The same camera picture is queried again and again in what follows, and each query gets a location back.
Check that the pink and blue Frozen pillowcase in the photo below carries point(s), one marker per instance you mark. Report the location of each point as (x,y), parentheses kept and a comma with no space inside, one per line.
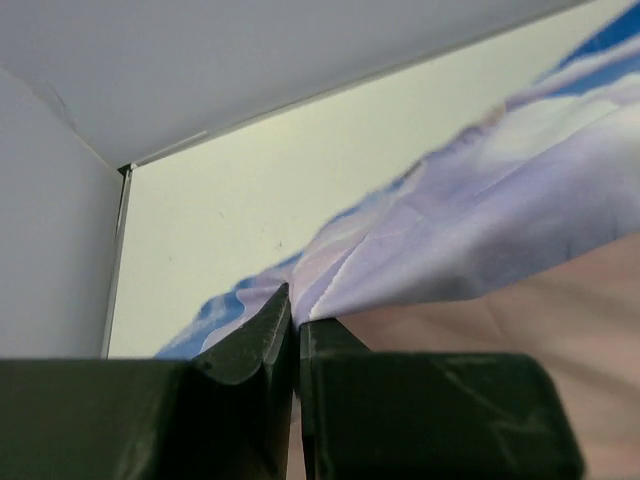
(521,234)

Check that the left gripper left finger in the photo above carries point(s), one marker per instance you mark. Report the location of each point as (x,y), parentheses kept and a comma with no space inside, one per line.
(223,414)

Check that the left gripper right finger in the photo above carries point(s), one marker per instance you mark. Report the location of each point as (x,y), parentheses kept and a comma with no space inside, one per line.
(419,415)

